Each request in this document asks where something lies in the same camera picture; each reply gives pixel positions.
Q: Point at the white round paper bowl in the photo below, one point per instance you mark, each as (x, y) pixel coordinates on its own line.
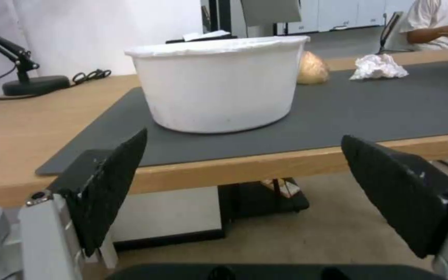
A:
(218, 84)

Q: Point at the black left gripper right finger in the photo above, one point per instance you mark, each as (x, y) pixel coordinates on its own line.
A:
(395, 189)

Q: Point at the grey monitor back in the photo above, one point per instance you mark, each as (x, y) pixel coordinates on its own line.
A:
(270, 11)

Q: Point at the black desk lamp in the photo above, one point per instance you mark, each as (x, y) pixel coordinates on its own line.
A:
(18, 67)

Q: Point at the white cabinet row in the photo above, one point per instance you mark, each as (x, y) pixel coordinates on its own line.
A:
(348, 16)

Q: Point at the crumpled brown paper ball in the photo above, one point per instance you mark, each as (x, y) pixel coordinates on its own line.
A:
(312, 68)

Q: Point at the crumpled white tissue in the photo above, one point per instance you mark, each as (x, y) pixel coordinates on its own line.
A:
(377, 67)

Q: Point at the white paper sheet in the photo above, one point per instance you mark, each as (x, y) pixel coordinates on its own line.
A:
(204, 35)

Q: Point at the dark grey desk mat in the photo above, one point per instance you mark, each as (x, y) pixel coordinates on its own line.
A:
(325, 110)

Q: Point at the person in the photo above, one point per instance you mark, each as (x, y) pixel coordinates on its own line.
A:
(436, 24)

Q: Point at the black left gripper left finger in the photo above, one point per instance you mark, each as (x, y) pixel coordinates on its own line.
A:
(99, 186)

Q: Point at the black office chair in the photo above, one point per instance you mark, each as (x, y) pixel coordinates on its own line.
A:
(389, 32)

